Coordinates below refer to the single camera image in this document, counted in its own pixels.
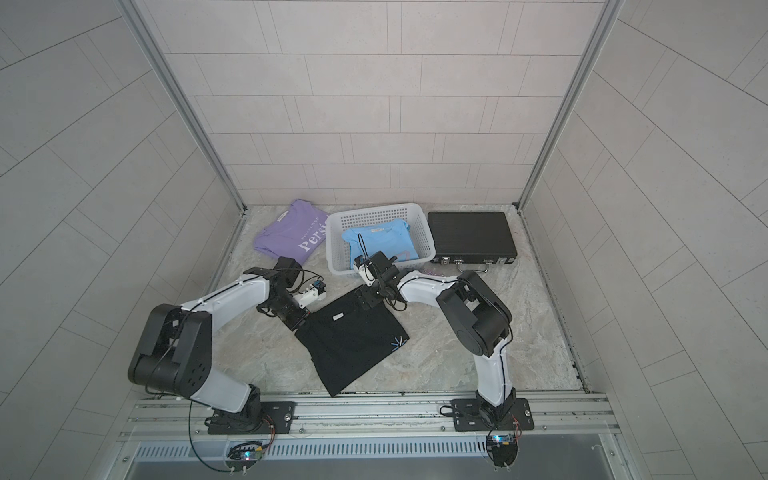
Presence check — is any right circuit board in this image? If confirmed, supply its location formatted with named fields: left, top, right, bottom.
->
left=485, top=434, right=519, bottom=468

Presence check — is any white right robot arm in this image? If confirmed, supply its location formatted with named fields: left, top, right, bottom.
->
left=353, top=252, right=516, bottom=426

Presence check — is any light blue t-shirt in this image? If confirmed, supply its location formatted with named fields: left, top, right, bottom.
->
left=342, top=219, right=418, bottom=267

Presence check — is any black hard case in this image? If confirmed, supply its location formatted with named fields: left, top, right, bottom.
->
left=427, top=211, right=518, bottom=265

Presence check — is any left circuit board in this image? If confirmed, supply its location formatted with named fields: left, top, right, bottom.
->
left=225, top=441, right=264, bottom=475

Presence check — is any aluminium mounting rail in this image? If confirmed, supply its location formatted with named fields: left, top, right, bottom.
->
left=116, top=391, right=622, bottom=444

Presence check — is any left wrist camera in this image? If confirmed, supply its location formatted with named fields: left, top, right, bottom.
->
left=294, top=280, right=327, bottom=308

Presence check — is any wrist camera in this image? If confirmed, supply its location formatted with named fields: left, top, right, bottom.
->
left=294, top=280, right=327, bottom=308
left=353, top=255, right=376, bottom=287

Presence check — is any circuit board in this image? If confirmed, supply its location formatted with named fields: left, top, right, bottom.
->
left=485, top=434, right=519, bottom=468
left=225, top=441, right=264, bottom=475

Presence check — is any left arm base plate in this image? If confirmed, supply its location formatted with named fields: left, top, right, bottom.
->
left=205, top=401, right=297, bottom=435

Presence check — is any purple folded t-shirt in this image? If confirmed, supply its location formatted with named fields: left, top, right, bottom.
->
left=253, top=199, right=328, bottom=265

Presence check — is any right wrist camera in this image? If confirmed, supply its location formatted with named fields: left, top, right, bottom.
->
left=353, top=255, right=376, bottom=287

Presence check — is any white plastic laundry basket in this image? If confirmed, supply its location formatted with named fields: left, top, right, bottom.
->
left=326, top=203, right=436, bottom=276

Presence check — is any left black cable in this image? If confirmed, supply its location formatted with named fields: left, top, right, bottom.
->
left=187, top=400, right=241, bottom=474

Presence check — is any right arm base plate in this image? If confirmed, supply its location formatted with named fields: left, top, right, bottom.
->
left=449, top=397, right=535, bottom=432

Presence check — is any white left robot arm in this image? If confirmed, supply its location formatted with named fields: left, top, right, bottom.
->
left=127, top=257, right=326, bottom=435

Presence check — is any black t-shirt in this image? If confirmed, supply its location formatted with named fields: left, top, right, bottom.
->
left=295, top=288, right=409, bottom=397

